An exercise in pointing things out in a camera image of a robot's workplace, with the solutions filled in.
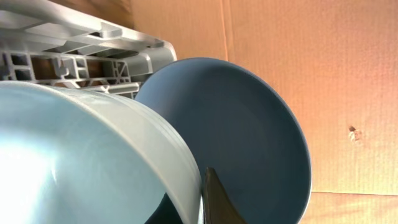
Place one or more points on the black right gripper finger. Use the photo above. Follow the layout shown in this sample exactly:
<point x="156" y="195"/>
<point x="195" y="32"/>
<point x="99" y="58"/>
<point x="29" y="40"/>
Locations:
<point x="217" y="206"/>

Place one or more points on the dark blue plate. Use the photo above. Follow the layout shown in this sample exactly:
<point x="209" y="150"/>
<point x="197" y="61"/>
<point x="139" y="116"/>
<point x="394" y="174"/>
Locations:
<point x="237" y="124"/>

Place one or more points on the light blue bowl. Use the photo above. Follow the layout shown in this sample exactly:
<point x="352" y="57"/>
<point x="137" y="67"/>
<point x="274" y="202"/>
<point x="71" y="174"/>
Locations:
<point x="77" y="156"/>

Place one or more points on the grey dishwasher rack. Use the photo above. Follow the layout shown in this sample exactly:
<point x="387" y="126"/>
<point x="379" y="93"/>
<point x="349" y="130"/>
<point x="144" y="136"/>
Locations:
<point x="46" y="43"/>

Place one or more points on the cardboard wall panel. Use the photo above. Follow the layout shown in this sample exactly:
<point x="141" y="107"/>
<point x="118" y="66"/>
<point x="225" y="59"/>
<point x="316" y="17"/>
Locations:
<point x="333" y="62"/>

